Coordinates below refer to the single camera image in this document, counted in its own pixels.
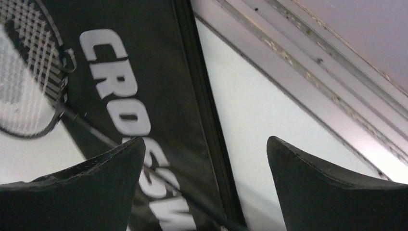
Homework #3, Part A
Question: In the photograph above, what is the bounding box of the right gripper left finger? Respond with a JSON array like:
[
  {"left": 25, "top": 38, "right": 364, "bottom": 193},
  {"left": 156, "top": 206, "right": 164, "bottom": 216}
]
[{"left": 0, "top": 138, "right": 145, "bottom": 231}]

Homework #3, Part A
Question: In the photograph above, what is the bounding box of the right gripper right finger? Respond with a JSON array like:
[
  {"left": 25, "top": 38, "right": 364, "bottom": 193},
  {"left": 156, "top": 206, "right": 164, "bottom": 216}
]
[{"left": 267, "top": 136, "right": 408, "bottom": 231}]

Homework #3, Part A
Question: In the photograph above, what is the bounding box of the black racket bag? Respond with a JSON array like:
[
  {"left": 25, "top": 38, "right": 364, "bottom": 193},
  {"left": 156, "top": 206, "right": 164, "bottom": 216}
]
[{"left": 43, "top": 0, "right": 246, "bottom": 231}]

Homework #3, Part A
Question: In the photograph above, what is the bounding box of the black racket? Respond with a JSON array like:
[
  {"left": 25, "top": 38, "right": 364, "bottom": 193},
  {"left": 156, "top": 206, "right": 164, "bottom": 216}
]
[{"left": 0, "top": 0, "right": 249, "bottom": 231}]

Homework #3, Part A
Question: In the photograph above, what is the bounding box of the aluminium enclosure edge rail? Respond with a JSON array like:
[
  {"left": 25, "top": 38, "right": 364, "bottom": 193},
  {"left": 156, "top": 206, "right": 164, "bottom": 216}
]
[{"left": 192, "top": 0, "right": 408, "bottom": 183}]

